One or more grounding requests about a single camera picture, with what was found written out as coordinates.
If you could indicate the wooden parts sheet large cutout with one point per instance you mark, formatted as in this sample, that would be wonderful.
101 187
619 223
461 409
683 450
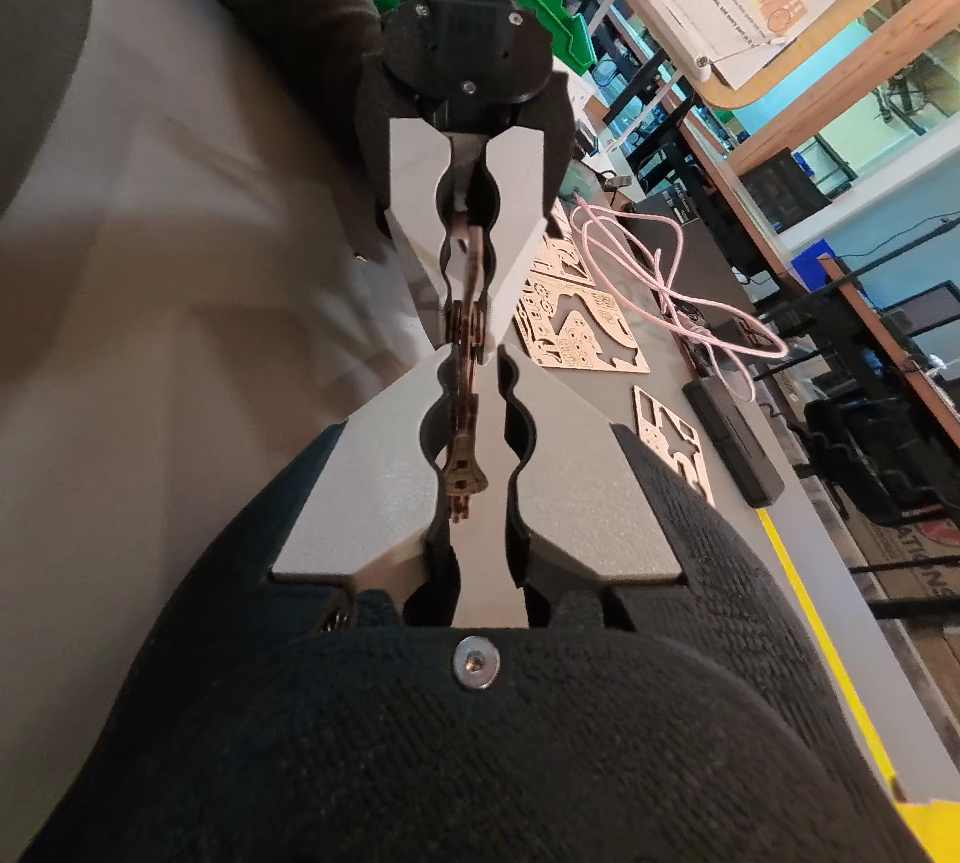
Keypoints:
540 345

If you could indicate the cardboard box red print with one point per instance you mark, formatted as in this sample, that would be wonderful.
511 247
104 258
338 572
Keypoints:
915 548

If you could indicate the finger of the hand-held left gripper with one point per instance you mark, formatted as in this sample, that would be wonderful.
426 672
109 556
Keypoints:
521 203
412 188

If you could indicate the blue box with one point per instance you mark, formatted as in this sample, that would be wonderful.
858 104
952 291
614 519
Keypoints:
814 263

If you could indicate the wooden parts sheet slanted cutouts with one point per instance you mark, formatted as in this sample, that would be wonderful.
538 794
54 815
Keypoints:
649 428

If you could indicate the black equipment case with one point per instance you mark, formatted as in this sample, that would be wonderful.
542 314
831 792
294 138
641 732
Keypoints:
784 192

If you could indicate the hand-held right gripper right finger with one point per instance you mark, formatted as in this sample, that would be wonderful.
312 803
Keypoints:
592 503

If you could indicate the small black box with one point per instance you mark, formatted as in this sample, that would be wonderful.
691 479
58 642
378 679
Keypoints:
667 207

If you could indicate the black rectangular device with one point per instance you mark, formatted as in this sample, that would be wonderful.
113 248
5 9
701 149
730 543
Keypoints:
731 443

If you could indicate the wooden model frame assembly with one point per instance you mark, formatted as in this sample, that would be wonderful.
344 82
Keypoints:
463 477

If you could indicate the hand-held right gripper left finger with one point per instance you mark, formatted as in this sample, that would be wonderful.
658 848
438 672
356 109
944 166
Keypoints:
352 503

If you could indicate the wooden clipboard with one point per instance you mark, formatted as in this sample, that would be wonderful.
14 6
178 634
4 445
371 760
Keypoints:
750 94

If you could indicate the yellow edge tape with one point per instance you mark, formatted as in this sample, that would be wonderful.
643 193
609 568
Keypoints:
825 638

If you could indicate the wooden parts sheet curved pieces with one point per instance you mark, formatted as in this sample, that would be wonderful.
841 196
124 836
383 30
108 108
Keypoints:
559 255

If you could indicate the wooden frame beam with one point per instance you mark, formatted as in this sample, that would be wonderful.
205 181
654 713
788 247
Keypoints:
862 60

